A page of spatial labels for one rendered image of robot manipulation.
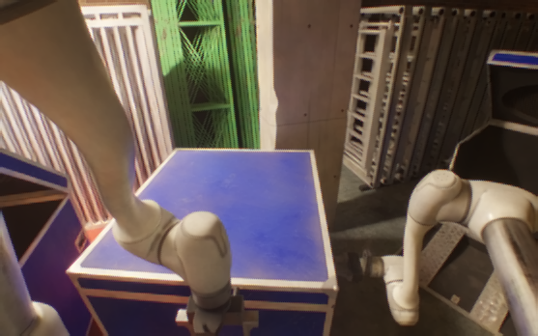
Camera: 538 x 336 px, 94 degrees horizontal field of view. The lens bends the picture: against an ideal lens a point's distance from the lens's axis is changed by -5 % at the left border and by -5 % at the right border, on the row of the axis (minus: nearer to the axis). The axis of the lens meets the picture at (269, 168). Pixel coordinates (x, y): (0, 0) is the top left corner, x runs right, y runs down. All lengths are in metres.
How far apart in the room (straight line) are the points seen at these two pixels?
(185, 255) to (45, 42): 0.39
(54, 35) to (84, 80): 0.04
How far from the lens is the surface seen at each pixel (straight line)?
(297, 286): 1.04
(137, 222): 0.58
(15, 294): 0.51
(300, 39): 1.98
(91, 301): 1.44
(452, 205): 0.89
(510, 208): 0.89
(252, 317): 0.74
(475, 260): 3.09
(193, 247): 0.51
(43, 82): 0.29
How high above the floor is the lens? 1.89
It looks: 28 degrees down
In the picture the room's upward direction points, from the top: 1 degrees counter-clockwise
